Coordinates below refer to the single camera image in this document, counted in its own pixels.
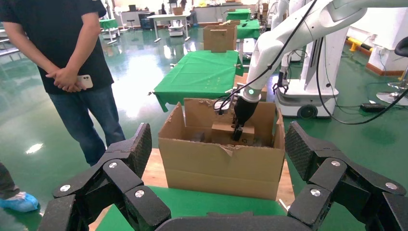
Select green cloth covered table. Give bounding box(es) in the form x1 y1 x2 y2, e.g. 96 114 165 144
236 19 261 39
99 18 118 30
225 8 253 21

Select large open cardboard carton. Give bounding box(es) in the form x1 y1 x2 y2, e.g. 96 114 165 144
157 98 286 201

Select white wheeled cart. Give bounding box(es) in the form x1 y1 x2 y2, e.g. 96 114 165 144
167 19 186 37
101 27 120 40

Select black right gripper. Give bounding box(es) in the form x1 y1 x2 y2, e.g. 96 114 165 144
231 95 259 142

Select black stool with chrome base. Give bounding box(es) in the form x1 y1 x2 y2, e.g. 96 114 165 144
375 35 408 106

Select white table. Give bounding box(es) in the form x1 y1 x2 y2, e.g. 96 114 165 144
155 13 191 43

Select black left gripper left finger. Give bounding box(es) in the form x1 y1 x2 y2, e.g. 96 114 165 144
38 122 172 231

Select small cardboard box with hole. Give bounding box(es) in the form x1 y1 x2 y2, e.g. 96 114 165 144
211 119 255 147

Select person in taupe trousers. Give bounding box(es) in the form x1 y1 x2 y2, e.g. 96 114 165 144
0 162 39 214

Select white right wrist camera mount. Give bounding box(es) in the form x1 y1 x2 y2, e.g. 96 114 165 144
218 100 237 115

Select white smartphone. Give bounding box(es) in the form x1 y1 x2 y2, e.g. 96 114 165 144
77 74 94 90

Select person in black t-shirt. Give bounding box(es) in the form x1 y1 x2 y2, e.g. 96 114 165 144
0 0 126 167

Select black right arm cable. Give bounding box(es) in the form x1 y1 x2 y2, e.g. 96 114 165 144
213 0 408 126

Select yellow floor barrier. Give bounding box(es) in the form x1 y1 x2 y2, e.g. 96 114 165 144
345 36 373 52

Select black storage crate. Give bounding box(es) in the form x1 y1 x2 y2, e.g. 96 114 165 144
138 12 155 30

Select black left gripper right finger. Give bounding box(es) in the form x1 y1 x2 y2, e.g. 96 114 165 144
283 121 408 231

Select black power adapter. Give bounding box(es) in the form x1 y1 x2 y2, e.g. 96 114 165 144
359 102 385 113

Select white wheeled robot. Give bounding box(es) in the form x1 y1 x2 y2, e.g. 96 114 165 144
272 30 350 118

